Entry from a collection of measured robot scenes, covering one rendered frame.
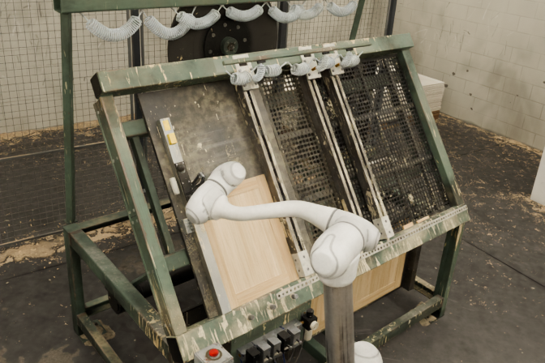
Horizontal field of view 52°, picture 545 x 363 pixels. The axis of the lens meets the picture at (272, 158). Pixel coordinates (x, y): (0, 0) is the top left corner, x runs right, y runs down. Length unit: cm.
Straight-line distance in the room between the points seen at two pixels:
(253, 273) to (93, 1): 153
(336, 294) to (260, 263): 94
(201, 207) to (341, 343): 69
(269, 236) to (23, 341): 190
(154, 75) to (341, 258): 132
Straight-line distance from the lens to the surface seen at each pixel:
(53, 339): 402
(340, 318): 196
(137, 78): 262
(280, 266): 285
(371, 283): 379
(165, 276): 251
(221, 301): 264
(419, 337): 412
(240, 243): 274
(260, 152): 287
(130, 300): 294
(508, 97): 809
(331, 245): 180
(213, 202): 208
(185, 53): 328
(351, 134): 327
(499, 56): 813
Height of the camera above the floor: 258
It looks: 24 degrees down
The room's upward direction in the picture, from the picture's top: 4 degrees clockwise
